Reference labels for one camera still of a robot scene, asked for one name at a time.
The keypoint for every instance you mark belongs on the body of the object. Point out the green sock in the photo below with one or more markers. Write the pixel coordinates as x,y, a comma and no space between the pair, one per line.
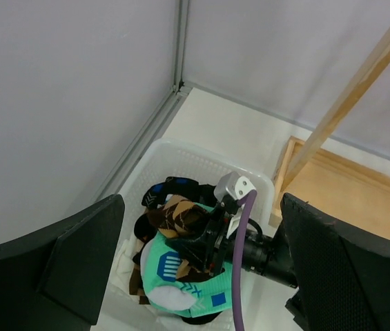
166,267
165,296

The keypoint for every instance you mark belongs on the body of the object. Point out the wooden clothes rack frame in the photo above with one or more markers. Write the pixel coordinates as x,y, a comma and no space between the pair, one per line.
333,184

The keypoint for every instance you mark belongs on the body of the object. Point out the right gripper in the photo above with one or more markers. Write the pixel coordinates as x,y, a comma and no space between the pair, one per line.
210,251

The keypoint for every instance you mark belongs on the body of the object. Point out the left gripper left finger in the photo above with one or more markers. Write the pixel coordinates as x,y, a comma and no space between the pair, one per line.
55,278

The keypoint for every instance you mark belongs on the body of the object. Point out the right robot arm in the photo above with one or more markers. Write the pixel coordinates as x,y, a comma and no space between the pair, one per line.
279,264

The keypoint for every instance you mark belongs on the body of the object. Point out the socks pile in basket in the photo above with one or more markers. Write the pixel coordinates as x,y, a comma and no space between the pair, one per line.
159,194

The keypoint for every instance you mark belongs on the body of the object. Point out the brown argyle sock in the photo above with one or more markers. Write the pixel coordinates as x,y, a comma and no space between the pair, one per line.
178,217

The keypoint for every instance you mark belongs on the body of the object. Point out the white plastic basket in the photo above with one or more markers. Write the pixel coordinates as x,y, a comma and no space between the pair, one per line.
169,158

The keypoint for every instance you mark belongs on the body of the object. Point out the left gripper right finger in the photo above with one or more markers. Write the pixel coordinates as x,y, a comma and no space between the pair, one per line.
343,272

